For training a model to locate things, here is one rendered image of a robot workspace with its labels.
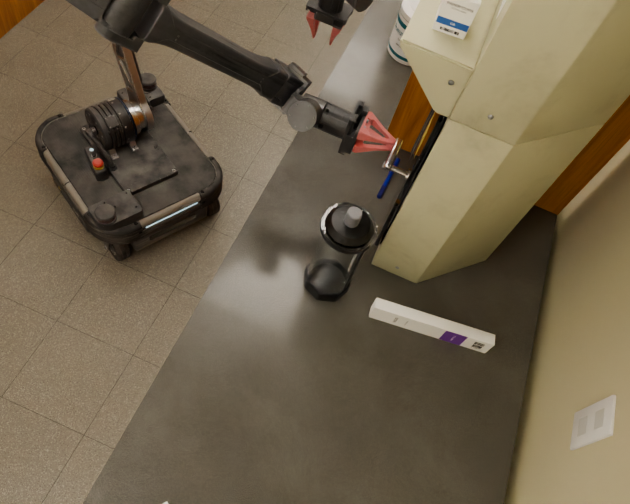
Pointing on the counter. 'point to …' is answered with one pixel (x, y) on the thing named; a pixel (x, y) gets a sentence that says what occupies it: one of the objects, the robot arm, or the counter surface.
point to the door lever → (394, 160)
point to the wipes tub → (401, 30)
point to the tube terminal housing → (517, 127)
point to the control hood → (444, 53)
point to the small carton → (455, 16)
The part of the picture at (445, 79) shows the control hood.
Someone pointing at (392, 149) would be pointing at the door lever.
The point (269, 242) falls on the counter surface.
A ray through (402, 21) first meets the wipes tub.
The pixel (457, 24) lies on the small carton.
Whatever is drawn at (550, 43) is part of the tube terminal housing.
